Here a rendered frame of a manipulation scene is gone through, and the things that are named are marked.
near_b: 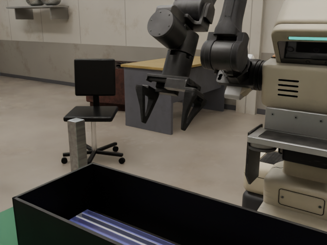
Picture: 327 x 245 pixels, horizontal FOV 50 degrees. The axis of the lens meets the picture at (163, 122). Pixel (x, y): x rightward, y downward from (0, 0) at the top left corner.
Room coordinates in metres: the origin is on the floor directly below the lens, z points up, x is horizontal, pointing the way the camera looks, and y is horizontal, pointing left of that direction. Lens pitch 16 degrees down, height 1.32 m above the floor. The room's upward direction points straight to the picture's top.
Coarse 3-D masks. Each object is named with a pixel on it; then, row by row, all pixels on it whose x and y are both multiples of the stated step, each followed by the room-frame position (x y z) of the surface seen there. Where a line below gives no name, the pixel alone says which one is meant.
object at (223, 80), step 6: (252, 60) 1.02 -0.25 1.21; (246, 66) 0.98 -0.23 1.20; (222, 72) 1.00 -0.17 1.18; (240, 72) 0.97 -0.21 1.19; (246, 72) 0.97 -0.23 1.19; (222, 78) 1.03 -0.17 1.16; (228, 78) 0.99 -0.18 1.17; (234, 78) 0.98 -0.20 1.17; (240, 78) 0.98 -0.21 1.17; (246, 78) 0.99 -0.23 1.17; (222, 84) 1.03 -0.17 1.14; (228, 84) 1.01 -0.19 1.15; (234, 84) 1.00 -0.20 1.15; (240, 84) 0.99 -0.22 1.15; (246, 84) 0.98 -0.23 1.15
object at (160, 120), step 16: (128, 64) 4.47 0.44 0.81; (144, 64) 4.47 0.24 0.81; (160, 64) 4.47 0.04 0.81; (192, 64) 4.47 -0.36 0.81; (128, 80) 4.44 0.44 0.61; (144, 80) 4.30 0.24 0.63; (208, 80) 4.92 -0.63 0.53; (128, 96) 4.45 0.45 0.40; (160, 96) 4.16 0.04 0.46; (176, 96) 4.25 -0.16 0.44; (208, 96) 5.38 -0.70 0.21; (128, 112) 4.45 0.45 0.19; (160, 112) 4.16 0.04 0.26; (144, 128) 4.31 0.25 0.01; (160, 128) 4.16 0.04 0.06
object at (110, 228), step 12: (84, 216) 0.54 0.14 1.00; (96, 216) 0.54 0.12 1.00; (96, 228) 0.50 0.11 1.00; (108, 228) 0.50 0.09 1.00; (120, 228) 0.51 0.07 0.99; (132, 228) 0.50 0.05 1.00; (120, 240) 0.47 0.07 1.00; (132, 240) 0.47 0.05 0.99; (144, 240) 0.47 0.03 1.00; (156, 240) 0.47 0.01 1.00
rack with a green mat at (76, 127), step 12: (72, 120) 0.79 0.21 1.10; (84, 120) 0.80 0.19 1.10; (72, 132) 0.78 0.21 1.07; (84, 132) 0.79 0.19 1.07; (72, 144) 0.78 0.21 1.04; (84, 144) 0.79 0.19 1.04; (72, 156) 0.78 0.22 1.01; (84, 156) 0.79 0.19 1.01; (72, 168) 0.79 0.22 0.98; (0, 216) 0.62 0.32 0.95; (12, 216) 0.62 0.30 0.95; (0, 228) 0.58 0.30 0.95; (12, 228) 0.58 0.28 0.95; (0, 240) 0.54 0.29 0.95; (12, 240) 0.54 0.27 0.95
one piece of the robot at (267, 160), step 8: (272, 152) 1.35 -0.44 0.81; (264, 160) 1.26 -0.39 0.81; (272, 160) 1.26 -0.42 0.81; (280, 160) 1.26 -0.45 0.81; (264, 168) 1.20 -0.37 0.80; (264, 176) 1.19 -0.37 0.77; (248, 184) 1.22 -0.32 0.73; (256, 184) 1.21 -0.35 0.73; (248, 192) 1.24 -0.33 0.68; (256, 192) 1.21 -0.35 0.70; (248, 200) 1.22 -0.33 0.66; (256, 200) 1.20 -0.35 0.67; (248, 208) 1.22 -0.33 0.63; (256, 208) 1.20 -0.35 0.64
